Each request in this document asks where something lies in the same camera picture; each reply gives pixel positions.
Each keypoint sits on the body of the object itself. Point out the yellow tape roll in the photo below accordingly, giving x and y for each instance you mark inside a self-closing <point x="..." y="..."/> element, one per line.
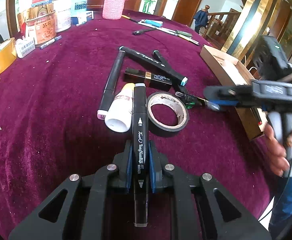
<point x="8" y="54"/>

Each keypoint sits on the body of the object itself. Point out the black marker blue cap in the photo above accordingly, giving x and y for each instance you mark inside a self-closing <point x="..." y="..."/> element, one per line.
<point x="147" y="62"/>

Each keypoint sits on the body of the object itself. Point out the white glue bottle orange cap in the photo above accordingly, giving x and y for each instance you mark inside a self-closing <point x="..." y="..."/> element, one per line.
<point x="119" y="116"/>

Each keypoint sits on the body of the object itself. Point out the black tape roll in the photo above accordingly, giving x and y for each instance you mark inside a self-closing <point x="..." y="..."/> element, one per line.
<point x="167" y="114"/>

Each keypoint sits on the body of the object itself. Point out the black gold lipstick tube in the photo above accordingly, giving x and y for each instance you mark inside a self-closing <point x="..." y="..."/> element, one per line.
<point x="150" y="80"/>

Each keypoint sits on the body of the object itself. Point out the black marker green cap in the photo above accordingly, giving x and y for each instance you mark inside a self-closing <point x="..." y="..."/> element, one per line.
<point x="178" y="80"/>

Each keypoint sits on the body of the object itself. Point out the black mechanical pencil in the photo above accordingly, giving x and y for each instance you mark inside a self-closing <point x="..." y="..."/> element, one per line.
<point x="191" y="101"/>

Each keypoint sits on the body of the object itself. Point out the cardboard box tray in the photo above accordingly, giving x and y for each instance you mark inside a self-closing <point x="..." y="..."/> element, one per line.
<point x="231" y="72"/>

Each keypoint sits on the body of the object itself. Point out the green marker pen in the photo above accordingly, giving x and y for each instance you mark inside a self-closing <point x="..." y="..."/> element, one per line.
<point x="186" y="34"/>

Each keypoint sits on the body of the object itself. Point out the silver blue pen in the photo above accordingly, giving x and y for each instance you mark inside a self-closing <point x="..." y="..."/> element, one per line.
<point x="165" y="30"/>

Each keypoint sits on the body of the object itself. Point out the wooden sideboard cabinet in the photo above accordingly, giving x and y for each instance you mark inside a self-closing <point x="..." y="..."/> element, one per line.
<point x="99" y="4"/>

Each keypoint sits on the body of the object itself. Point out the blue labelled plastic jar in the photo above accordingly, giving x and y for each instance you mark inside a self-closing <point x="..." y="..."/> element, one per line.
<point x="77" y="6"/>

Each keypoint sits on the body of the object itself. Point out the small blue white box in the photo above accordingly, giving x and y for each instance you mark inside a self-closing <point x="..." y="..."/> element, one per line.
<point x="84" y="16"/>

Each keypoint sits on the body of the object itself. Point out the pink knitted bottle cover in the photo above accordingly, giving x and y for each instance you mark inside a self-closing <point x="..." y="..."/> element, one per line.
<point x="112" y="9"/>

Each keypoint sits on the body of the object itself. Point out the blue white marker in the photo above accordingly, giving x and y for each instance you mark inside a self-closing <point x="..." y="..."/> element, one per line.
<point x="153" y="23"/>

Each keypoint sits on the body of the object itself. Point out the black marker pink cap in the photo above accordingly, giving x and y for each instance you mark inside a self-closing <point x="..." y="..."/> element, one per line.
<point x="110" y="87"/>

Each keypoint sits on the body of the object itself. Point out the purple velvet tablecloth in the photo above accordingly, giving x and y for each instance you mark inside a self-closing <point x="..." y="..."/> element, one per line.
<point x="49" y="127"/>

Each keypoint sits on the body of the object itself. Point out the black art marker grey cap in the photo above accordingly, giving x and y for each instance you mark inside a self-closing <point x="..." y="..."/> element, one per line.
<point x="140" y="154"/>

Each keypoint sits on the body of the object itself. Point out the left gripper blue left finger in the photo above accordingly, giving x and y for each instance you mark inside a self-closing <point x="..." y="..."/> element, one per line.
<point x="128" y="164"/>

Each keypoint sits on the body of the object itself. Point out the blue right sleeve forearm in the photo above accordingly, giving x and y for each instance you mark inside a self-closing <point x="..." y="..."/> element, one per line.
<point x="282" y="213"/>

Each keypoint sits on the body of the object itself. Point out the right hand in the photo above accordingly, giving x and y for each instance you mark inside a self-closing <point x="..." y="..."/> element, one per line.
<point x="276" y="152"/>

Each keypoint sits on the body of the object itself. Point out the black pen on cloth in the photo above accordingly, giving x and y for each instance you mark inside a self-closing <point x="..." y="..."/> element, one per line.
<point x="139" y="32"/>

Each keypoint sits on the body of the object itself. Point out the orange tea tin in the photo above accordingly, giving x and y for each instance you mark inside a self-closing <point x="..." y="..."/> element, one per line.
<point x="41" y="29"/>

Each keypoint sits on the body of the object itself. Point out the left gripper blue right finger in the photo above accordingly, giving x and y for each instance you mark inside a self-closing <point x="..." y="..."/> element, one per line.
<point x="152" y="165"/>

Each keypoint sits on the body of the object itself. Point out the small grey marker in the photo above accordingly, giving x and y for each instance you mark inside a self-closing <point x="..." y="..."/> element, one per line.
<point x="48" y="43"/>

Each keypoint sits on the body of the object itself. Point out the white plastic tub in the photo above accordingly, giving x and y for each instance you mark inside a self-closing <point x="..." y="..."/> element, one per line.
<point x="62" y="14"/>

